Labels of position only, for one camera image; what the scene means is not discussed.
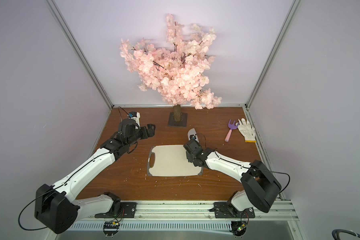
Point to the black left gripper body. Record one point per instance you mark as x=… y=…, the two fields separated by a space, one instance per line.
x=135 y=137

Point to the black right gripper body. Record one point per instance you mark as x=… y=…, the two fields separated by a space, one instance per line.
x=190 y=147

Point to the black handled kitchen knife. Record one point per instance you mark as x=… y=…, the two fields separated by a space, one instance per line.
x=192 y=135

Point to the white grey cutting board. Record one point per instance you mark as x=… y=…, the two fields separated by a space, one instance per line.
x=170 y=161

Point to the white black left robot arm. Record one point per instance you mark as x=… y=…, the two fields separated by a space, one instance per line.
x=57 y=206

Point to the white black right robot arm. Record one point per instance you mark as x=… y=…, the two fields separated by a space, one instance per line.
x=261 y=188

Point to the right circuit board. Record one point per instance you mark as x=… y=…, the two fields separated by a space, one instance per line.
x=238 y=228

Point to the circuit board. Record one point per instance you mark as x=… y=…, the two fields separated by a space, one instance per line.
x=110 y=228
x=238 y=228

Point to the left circuit board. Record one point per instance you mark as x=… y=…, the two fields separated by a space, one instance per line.
x=110 y=228

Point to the purple pink garden fork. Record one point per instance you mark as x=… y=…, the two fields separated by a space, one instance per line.
x=232 y=125

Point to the white work glove yellow cuff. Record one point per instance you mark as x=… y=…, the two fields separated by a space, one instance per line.
x=247 y=131

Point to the pink cherry blossom tree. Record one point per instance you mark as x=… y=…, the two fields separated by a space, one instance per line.
x=178 y=74

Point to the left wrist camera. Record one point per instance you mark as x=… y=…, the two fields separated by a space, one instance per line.
x=135 y=116

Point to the dark metal tree base plate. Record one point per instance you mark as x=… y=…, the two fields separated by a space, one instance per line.
x=181 y=123

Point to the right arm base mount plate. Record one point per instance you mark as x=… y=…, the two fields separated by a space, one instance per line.
x=222 y=210

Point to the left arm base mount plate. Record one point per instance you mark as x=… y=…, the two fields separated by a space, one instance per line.
x=120 y=210

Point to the aluminium front rail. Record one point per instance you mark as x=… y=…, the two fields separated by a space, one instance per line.
x=200 y=211

